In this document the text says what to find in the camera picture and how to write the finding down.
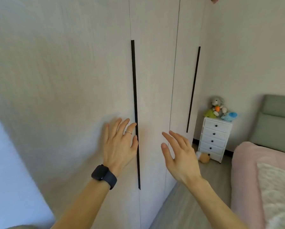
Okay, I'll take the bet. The person's right forearm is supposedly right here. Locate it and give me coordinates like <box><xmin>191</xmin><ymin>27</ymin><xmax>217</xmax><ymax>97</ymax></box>
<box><xmin>180</xmin><ymin>176</ymin><xmax>249</xmax><ymax>229</ymax></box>

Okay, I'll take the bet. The black smartwatch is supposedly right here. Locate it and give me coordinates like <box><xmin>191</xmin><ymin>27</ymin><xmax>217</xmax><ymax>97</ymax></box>
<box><xmin>91</xmin><ymin>164</ymin><xmax>117</xmax><ymax>190</ymax></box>

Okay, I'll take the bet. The white drawer chest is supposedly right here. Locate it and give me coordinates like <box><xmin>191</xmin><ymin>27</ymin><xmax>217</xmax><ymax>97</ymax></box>
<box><xmin>197</xmin><ymin>116</ymin><xmax>233</xmax><ymax>164</ymax></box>

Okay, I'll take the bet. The person's left hand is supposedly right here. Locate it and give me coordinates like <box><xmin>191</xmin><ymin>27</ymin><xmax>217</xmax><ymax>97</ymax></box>
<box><xmin>102</xmin><ymin>117</ymin><xmax>139</xmax><ymax>177</ymax></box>

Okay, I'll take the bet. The cream wardrobe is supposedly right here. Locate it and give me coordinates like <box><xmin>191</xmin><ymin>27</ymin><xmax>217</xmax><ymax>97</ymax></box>
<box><xmin>0</xmin><ymin>0</ymin><xmax>213</xmax><ymax>229</ymax></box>

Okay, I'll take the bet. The grey plush toy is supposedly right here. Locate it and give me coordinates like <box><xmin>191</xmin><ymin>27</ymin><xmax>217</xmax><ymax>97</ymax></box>
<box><xmin>211</xmin><ymin>96</ymin><xmax>228</xmax><ymax>117</ymax></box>

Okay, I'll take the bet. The person's right hand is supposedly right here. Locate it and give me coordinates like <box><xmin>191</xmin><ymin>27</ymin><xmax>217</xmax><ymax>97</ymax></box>
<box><xmin>161</xmin><ymin>130</ymin><xmax>203</xmax><ymax>187</ymax></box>

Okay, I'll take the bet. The blue plush toy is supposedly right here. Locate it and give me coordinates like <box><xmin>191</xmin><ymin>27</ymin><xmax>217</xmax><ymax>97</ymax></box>
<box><xmin>220</xmin><ymin>112</ymin><xmax>238</xmax><ymax>122</ymax></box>

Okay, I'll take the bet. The person's left forearm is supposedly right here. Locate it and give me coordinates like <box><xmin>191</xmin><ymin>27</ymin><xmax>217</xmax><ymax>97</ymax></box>
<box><xmin>50</xmin><ymin>178</ymin><xmax>111</xmax><ymax>229</ymax></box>

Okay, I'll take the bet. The orange plush toy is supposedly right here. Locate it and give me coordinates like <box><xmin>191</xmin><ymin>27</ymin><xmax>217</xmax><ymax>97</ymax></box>
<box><xmin>196</xmin><ymin>151</ymin><xmax>211</xmax><ymax>164</ymax></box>

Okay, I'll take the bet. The pink bed with grey headboard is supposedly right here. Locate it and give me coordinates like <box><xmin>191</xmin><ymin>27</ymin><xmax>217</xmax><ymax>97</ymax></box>
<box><xmin>231</xmin><ymin>94</ymin><xmax>285</xmax><ymax>229</ymax></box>

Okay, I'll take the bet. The white floral blanket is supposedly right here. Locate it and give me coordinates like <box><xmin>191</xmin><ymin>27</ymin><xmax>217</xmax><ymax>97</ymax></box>
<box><xmin>257</xmin><ymin>163</ymin><xmax>285</xmax><ymax>229</ymax></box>

